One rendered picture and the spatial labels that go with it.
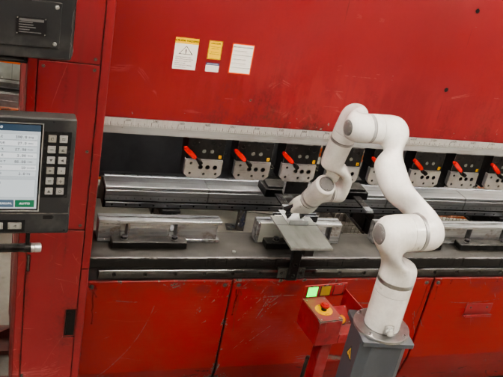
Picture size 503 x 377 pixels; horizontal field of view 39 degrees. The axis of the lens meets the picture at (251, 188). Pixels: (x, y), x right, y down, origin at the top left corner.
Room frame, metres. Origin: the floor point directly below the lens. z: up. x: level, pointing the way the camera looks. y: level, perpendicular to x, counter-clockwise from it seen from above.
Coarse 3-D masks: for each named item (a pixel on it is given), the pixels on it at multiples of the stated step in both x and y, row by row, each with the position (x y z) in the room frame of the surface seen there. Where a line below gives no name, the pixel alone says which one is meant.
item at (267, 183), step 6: (264, 180) 2.92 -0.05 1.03; (270, 180) 2.93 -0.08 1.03; (276, 180) 2.94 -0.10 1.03; (258, 186) 2.94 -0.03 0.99; (264, 186) 2.88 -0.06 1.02; (270, 186) 2.87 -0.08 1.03; (276, 186) 2.88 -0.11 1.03; (282, 186) 2.89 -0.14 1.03; (264, 192) 2.86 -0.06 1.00; (270, 192) 2.86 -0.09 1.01; (276, 192) 2.87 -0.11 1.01; (282, 192) 2.88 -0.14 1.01; (282, 198) 2.83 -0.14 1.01; (282, 204) 2.77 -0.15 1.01; (288, 204) 2.78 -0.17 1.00
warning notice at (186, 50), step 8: (176, 40) 2.44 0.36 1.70; (184, 40) 2.45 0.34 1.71; (192, 40) 2.46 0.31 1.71; (176, 48) 2.44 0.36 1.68; (184, 48) 2.45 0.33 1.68; (192, 48) 2.46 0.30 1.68; (176, 56) 2.44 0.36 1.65; (184, 56) 2.45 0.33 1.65; (192, 56) 2.46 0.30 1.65; (176, 64) 2.44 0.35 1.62; (184, 64) 2.45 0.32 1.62; (192, 64) 2.46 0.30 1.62
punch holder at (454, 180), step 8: (448, 160) 2.95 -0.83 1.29; (456, 160) 2.92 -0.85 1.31; (464, 160) 2.94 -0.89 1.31; (472, 160) 2.96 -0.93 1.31; (480, 160) 2.97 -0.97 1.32; (448, 168) 2.94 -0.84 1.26; (464, 168) 2.95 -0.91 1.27; (472, 168) 2.96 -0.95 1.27; (440, 176) 2.98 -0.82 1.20; (448, 176) 2.92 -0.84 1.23; (456, 176) 2.93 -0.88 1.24; (472, 176) 2.96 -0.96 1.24; (448, 184) 2.92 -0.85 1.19; (456, 184) 2.94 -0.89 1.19; (464, 184) 2.95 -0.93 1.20; (472, 184) 2.97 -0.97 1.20
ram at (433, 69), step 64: (128, 0) 2.37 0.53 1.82; (192, 0) 2.45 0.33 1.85; (256, 0) 2.54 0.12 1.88; (320, 0) 2.63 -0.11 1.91; (384, 0) 2.72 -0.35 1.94; (448, 0) 2.82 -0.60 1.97; (128, 64) 2.38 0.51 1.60; (256, 64) 2.55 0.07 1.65; (320, 64) 2.65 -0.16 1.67; (384, 64) 2.75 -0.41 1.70; (448, 64) 2.86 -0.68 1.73; (128, 128) 2.39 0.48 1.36; (320, 128) 2.67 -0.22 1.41; (448, 128) 2.89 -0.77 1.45
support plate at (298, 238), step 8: (272, 216) 2.64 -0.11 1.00; (280, 216) 2.66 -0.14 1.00; (304, 216) 2.70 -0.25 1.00; (288, 224) 2.60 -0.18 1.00; (312, 224) 2.64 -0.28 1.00; (280, 232) 2.53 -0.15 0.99; (288, 232) 2.53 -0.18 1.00; (296, 232) 2.55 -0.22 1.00; (304, 232) 2.56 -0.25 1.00; (312, 232) 2.58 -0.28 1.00; (320, 232) 2.59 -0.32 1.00; (288, 240) 2.46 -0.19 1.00; (296, 240) 2.48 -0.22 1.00; (304, 240) 2.49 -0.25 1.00; (312, 240) 2.50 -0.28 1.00; (320, 240) 2.52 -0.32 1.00; (296, 248) 2.41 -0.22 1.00; (304, 248) 2.42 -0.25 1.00; (312, 248) 2.44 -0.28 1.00; (320, 248) 2.45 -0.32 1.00; (328, 248) 2.46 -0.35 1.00
